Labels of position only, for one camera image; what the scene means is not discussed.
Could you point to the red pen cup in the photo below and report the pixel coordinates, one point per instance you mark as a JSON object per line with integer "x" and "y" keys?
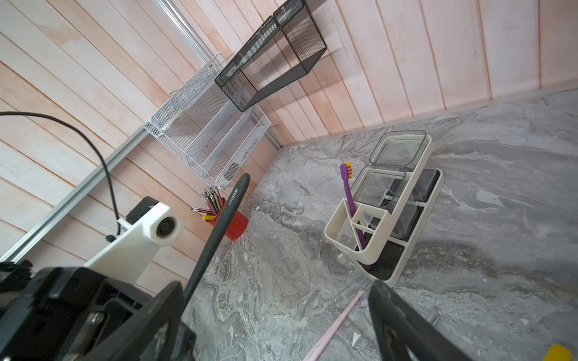
{"x": 237, "y": 227}

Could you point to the left aluminium wall rail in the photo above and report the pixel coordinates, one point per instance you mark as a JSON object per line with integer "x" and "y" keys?
{"x": 45, "y": 226}

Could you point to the horizontal aluminium wall rail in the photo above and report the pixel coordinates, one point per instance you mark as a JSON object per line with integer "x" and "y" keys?
{"x": 175, "y": 12}

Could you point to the pens in red cup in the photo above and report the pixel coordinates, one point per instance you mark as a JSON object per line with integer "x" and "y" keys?
{"x": 214, "y": 203}

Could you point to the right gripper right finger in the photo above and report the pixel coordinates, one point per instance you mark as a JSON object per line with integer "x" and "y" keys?
{"x": 402, "y": 331}

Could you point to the yellow toothbrush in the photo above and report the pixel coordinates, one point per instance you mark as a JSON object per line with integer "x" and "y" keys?
{"x": 558, "y": 353}

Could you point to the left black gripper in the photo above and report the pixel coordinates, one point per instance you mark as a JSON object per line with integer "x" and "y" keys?
{"x": 63, "y": 313}

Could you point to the black wire mesh basket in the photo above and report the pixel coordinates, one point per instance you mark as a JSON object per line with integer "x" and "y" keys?
{"x": 283, "y": 50}

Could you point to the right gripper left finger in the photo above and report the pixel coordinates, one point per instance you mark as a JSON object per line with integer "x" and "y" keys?
{"x": 154, "y": 332}

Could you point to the black toothbrush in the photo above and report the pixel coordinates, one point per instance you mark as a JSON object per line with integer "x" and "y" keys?
{"x": 225, "y": 218}

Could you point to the pink toothbrush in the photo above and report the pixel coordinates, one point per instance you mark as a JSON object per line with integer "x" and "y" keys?
{"x": 324, "y": 341}

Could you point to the white wire mesh shelf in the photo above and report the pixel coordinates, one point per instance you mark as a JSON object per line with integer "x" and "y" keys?
{"x": 202, "y": 127}

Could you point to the purple toothbrush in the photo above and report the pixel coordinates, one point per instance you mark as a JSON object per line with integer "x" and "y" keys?
{"x": 346, "y": 174}

